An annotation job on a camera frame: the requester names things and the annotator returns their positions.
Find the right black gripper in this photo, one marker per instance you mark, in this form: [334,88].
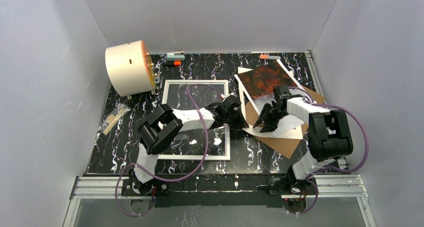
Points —
[273,109]

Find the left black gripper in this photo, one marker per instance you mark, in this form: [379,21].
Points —
[232,111]

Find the brown cardboard backing board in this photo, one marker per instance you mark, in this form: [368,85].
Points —
[284,146]

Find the red autumn photo print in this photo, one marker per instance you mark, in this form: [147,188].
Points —
[259,84]

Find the white picture frame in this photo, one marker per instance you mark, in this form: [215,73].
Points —
[189,145]

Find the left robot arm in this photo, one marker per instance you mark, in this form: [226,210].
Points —
[160,128]

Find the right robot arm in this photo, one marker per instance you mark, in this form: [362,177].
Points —
[329,136]

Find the orange grey utility knife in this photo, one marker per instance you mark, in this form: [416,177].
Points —
[269,57]

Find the black orange marker pen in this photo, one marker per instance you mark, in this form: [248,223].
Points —
[171,63]

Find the cream cylindrical drum device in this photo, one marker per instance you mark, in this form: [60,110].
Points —
[130,68]

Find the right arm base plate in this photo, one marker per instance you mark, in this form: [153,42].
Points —
[278,186]

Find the aluminium rail front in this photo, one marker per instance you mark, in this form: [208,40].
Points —
[329,185]

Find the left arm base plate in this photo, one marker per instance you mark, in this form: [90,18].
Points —
[154,187]

